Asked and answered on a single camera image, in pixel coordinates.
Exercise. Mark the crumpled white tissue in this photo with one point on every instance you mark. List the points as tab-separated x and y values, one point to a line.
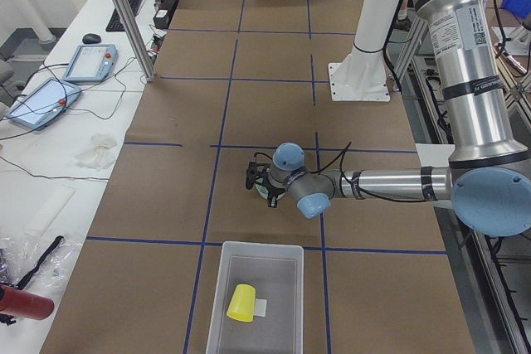
99	154

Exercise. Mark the aluminium frame post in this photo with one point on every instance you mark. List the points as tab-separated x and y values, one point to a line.
135	39

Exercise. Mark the translucent white plastic bin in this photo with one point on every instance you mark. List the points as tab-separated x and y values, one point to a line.
277	274

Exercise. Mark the yellow plastic cup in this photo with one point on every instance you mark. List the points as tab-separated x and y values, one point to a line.
242	305

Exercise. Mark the clear plastic bag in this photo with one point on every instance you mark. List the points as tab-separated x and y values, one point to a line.
32	262

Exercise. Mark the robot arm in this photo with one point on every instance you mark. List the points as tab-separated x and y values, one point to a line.
484	176

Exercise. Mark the far teach pendant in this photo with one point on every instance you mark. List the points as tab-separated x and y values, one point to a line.
91	64

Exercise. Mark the black computer mouse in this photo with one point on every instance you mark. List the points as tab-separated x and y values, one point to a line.
91	38

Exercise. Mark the black power adapter box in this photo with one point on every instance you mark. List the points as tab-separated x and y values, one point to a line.
161	19

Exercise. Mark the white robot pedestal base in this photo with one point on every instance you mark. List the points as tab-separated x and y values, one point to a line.
361	75

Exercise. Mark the near teach pendant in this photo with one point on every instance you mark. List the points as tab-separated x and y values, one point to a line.
44	104

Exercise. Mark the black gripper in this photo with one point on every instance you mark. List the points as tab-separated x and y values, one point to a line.
274	191

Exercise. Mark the white foam strip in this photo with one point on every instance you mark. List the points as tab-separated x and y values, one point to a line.
52	207

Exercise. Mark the red cylinder bottle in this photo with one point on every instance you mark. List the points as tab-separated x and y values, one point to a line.
20	303

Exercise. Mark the teach pendant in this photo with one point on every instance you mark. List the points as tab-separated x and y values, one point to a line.
91	64
44	104

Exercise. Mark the green bowl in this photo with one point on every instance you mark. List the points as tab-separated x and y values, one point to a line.
263	192

